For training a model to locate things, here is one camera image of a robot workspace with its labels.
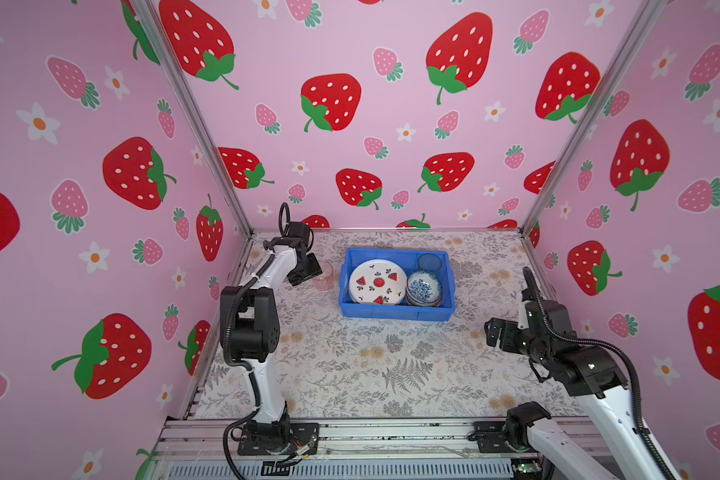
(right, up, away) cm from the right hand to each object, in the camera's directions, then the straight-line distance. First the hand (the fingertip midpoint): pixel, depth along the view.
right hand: (501, 326), depth 73 cm
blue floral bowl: (-16, +7, +20) cm, 27 cm away
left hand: (-52, +12, +25) cm, 59 cm away
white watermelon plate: (-30, +9, +28) cm, 42 cm away
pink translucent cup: (-50, +9, +34) cm, 61 cm away
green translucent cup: (-13, +16, +28) cm, 34 cm away
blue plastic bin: (-19, +16, +36) cm, 43 cm away
